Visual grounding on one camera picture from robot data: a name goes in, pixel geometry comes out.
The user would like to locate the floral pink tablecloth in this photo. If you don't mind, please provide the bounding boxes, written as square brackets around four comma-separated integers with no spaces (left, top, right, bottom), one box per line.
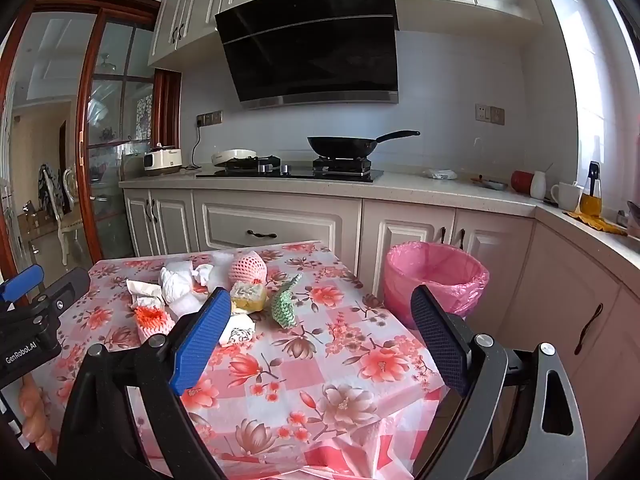
[20,240,446,480]

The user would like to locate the white paper wrapper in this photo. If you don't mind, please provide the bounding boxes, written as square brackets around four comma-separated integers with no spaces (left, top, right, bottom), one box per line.
[219,311,257,347]

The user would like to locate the oil bottle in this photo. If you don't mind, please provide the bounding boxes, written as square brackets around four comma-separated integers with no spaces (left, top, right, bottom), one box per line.
[579,161,603,217]

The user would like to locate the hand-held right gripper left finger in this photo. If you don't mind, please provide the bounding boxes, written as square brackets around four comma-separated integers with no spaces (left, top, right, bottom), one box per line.
[56,286,233,480]

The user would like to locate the white electric griddle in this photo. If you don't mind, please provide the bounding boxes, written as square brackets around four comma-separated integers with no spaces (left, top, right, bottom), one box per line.
[210,147,258,166]

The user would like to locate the cream paper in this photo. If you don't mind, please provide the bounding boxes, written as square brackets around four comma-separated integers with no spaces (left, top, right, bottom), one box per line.
[126,279,163,307]

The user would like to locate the person's left hand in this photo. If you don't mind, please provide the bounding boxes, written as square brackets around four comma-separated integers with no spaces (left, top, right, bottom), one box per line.
[19,374,55,453]

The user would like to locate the white dining chair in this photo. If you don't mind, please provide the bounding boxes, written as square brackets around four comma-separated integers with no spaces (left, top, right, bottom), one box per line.
[42,165,83,266]

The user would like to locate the pink foam fruit net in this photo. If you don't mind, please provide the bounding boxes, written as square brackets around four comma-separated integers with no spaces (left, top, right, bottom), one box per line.
[228,250,268,288]

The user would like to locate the white lower cabinets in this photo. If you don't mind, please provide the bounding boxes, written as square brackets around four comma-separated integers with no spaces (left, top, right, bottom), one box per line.
[122,187,640,461]

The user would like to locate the black gas stove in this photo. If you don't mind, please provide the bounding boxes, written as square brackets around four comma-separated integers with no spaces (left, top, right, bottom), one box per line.
[196,156,385,183]

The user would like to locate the wooden framed glass door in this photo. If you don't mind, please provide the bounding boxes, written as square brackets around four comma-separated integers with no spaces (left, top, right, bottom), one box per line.
[0,0,183,286]

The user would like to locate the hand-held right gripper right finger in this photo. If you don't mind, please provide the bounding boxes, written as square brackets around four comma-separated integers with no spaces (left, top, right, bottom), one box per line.
[410,285,590,480]

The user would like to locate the white rice cooker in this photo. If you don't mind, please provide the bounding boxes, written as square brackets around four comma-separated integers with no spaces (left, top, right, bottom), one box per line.
[143,145,183,177]

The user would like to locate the black range hood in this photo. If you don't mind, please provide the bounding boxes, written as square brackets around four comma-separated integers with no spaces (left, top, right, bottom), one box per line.
[215,0,400,111]

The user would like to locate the white cabinets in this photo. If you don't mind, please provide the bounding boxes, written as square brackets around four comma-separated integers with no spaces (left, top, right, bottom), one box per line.
[122,187,640,461]
[148,0,543,67]

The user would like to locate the beige wall socket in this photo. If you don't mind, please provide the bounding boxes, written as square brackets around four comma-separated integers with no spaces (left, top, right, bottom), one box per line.
[475,103,506,124]

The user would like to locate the white upper cabinets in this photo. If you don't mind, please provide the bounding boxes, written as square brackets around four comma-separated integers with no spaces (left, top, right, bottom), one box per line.
[148,0,543,67]

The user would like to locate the speckled stone countertop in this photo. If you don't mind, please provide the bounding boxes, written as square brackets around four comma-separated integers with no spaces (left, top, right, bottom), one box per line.
[119,162,640,253]

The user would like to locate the small grey dish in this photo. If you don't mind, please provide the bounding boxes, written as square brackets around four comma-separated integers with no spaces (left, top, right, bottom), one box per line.
[470,174,508,191]

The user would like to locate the yellow-white packet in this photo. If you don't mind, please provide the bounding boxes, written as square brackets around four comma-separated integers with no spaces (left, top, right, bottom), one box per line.
[230,281,267,313]

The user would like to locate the pink-lined trash bin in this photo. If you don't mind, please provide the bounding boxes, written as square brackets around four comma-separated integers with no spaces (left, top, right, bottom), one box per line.
[384,241,491,331]

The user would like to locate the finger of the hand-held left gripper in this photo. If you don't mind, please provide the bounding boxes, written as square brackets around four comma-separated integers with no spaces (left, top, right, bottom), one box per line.
[0,265,45,306]
[30,266,92,321]

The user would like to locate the black power cable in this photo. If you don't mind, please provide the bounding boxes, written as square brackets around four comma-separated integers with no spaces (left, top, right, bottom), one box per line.
[180,122,203,171]

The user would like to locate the orange foam fruit net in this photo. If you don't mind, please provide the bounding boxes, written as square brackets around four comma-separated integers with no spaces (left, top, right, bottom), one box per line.
[134,306,175,343]

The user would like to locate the black wok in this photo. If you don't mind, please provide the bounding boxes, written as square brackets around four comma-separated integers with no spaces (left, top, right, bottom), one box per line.
[306,130,421,158]

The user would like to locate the green foam net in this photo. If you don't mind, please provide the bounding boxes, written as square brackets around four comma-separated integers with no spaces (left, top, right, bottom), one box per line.
[270,274,304,331]

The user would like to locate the yellow cloth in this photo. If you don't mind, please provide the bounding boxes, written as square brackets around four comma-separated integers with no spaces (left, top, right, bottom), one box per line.
[565,209,628,236]

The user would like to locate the small white foam sheet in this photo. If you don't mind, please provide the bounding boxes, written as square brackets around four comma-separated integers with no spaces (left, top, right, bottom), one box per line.
[170,290,207,318]

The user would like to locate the white mug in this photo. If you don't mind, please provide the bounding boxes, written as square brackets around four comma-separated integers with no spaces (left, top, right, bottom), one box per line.
[550,181,583,211]

